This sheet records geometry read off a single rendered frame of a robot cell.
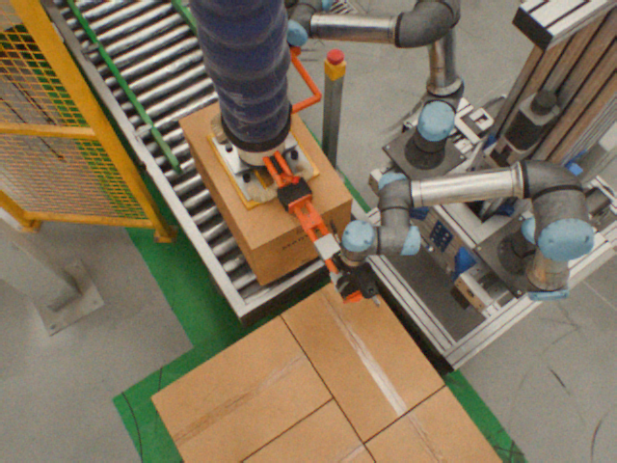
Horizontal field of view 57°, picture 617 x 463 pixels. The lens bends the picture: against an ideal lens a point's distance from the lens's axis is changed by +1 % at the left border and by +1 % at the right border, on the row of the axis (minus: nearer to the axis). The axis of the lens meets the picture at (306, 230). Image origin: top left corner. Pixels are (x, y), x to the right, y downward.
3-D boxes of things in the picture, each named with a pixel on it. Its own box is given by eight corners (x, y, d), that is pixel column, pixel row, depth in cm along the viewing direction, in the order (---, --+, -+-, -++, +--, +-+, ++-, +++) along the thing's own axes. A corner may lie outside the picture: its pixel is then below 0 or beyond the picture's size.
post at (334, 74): (319, 177, 323) (323, 59, 231) (329, 171, 324) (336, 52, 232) (326, 185, 321) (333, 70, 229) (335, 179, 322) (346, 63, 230)
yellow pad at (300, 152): (252, 117, 212) (251, 109, 208) (276, 106, 214) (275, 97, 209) (295, 187, 200) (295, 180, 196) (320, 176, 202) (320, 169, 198)
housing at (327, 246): (312, 247, 180) (312, 242, 176) (331, 237, 182) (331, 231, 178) (323, 265, 178) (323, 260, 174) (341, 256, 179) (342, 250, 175)
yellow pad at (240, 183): (205, 138, 209) (203, 130, 204) (230, 126, 210) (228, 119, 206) (248, 211, 197) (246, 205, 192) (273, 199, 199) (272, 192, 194)
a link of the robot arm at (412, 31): (443, 63, 159) (288, 52, 178) (453, 34, 163) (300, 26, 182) (440, 31, 149) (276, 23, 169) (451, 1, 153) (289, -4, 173)
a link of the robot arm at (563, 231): (559, 258, 180) (588, 181, 132) (569, 305, 174) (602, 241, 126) (519, 262, 183) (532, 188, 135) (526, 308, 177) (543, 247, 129)
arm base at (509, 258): (520, 226, 198) (530, 214, 189) (551, 258, 193) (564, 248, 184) (488, 249, 194) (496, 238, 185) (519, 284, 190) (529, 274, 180)
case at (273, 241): (198, 172, 248) (177, 120, 212) (279, 134, 256) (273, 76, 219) (261, 286, 227) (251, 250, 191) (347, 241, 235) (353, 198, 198)
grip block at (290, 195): (276, 195, 188) (274, 186, 183) (301, 182, 190) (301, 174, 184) (287, 215, 185) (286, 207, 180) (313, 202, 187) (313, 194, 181)
